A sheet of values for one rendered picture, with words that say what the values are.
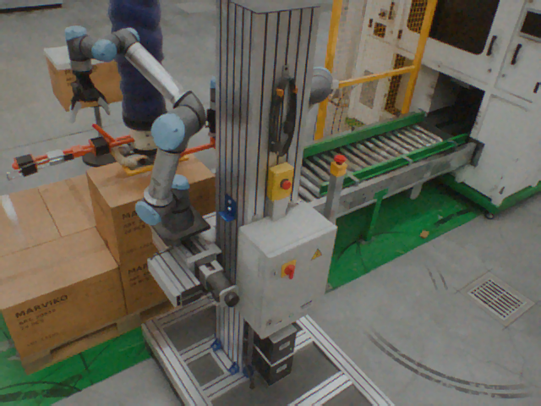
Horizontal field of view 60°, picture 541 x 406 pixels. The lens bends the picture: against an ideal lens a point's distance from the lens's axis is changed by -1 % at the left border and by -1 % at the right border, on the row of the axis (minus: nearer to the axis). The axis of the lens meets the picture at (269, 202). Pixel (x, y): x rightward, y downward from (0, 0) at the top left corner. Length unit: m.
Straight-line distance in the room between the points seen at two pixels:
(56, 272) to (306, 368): 1.43
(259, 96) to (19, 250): 1.85
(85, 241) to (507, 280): 2.95
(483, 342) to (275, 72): 2.38
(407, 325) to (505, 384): 0.64
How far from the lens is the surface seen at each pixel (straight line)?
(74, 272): 2.76
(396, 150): 4.06
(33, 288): 2.74
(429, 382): 3.08
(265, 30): 1.55
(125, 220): 2.56
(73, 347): 3.10
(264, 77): 1.59
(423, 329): 3.32
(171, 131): 1.66
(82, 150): 2.48
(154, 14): 2.29
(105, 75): 4.25
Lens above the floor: 2.40
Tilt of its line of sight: 36 degrees down
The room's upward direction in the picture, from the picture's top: 5 degrees clockwise
